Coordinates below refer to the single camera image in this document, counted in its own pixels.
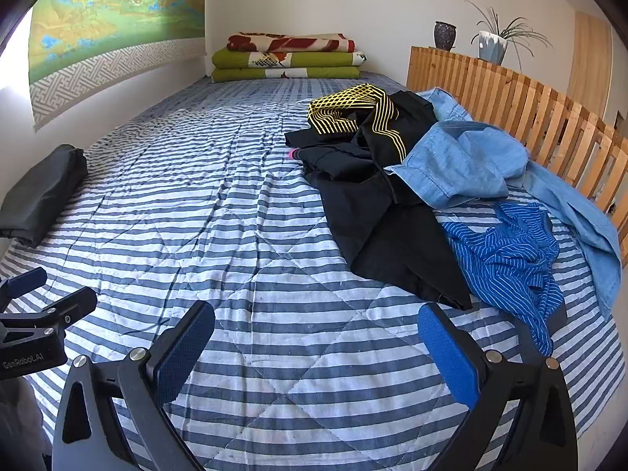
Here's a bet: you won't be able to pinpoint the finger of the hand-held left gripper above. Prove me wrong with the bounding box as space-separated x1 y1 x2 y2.
0 287 98 340
0 267 48 301

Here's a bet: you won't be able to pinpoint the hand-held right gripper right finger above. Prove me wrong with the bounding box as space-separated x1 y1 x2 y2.
417 301 580 471

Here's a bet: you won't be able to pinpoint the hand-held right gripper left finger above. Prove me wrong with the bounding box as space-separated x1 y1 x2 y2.
51 299 217 471

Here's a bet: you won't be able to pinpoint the blue striped shorts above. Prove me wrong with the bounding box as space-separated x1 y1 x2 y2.
442 201 566 358

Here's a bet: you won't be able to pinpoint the folded black garment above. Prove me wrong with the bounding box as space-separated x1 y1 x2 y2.
0 144 89 248

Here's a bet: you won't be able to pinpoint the blue white striped bed quilt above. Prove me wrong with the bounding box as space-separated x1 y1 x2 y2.
0 71 628 471

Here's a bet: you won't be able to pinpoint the black garment with yellow pattern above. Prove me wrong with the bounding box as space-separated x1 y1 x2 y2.
285 85 474 311

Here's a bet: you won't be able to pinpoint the light blue denim shirt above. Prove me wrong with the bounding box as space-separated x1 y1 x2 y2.
385 87 624 322

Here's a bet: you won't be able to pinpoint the potted plant in white pot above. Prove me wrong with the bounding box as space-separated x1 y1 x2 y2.
465 0 553 72

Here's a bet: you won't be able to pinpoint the dark speckled flower pot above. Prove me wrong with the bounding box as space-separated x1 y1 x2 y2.
434 20 457 52

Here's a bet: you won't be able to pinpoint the light wooden door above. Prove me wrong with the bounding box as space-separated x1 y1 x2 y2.
569 10 614 119

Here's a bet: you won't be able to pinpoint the red floral folded blanket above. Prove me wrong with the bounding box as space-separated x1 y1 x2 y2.
226 32 356 55

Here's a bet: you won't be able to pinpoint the wooden slatted bed rail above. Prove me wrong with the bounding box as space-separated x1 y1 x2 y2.
406 45 628 217

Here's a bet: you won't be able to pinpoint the landscape wall poster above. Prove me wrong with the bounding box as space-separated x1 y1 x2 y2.
27 0 207 131

